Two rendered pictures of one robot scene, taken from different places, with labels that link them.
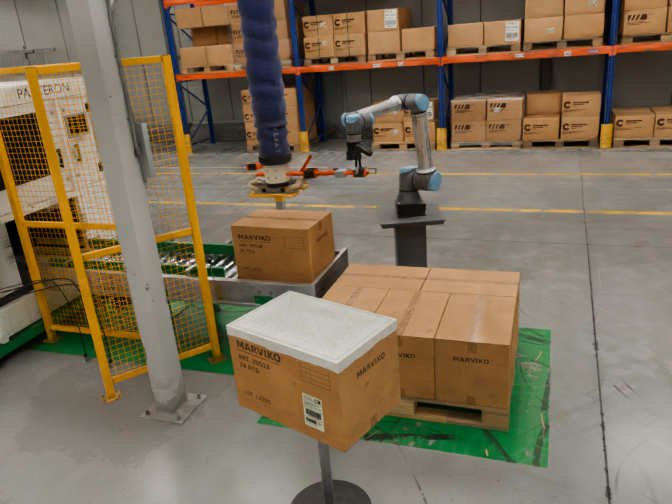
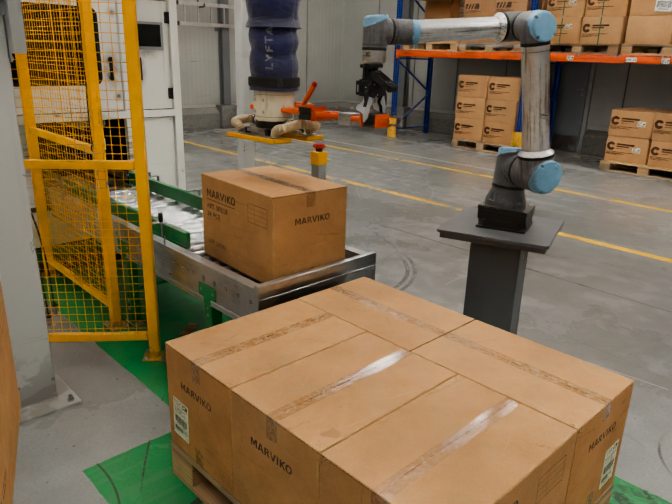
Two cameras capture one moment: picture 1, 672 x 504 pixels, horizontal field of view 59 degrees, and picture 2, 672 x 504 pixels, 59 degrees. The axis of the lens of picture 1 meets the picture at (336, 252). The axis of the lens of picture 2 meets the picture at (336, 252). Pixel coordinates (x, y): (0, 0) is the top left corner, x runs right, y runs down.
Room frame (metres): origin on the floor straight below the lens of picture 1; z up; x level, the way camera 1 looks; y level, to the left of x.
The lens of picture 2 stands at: (1.72, -1.05, 1.50)
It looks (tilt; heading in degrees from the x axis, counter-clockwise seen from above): 19 degrees down; 25
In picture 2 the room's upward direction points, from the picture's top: 2 degrees clockwise
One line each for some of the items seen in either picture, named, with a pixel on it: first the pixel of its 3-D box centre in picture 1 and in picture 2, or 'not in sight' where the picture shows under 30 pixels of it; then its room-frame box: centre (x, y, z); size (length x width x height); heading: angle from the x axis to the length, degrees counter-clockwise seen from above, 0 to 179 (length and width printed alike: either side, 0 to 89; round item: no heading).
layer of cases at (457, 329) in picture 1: (417, 325); (387, 412); (3.38, -0.48, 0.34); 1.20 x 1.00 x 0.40; 69
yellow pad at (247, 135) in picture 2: (273, 192); (257, 133); (3.95, 0.39, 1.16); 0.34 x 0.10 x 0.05; 70
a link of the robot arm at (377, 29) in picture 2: (353, 124); (375, 32); (3.85, -0.18, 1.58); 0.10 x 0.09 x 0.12; 135
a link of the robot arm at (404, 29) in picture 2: (363, 120); (402, 32); (3.94, -0.26, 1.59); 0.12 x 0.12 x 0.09; 45
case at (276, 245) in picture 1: (284, 244); (271, 221); (4.01, 0.36, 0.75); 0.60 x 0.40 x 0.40; 66
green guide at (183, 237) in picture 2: (128, 269); (111, 209); (4.20, 1.57, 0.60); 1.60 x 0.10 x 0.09; 69
